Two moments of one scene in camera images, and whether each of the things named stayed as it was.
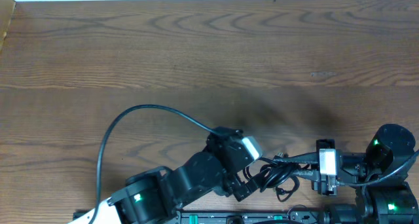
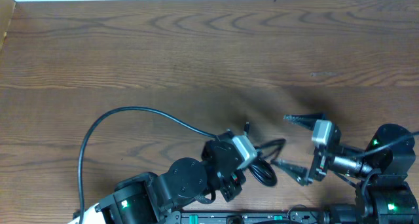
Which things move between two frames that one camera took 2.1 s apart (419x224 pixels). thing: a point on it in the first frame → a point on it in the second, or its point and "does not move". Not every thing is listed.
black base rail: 239,217 does not move
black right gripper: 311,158 → 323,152
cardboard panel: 7,6 does not move
